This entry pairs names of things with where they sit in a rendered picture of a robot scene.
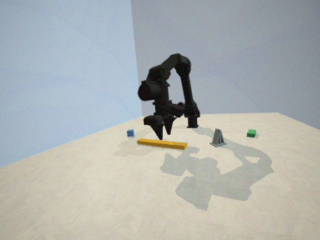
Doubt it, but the yellow bar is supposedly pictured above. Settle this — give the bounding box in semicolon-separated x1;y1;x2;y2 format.
137;139;187;150

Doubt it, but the green rectangular block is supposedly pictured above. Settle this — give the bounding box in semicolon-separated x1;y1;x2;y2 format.
247;129;257;138

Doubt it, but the small blue cube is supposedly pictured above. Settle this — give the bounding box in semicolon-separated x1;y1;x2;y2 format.
127;129;134;137

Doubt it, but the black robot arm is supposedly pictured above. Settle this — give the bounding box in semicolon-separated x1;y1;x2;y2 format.
138;53;201;128

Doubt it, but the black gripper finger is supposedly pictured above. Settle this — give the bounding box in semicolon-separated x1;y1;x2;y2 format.
150;123;165;140
163;117;177;135

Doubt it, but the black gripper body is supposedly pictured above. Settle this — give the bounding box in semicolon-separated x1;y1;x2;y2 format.
143;98;174;125

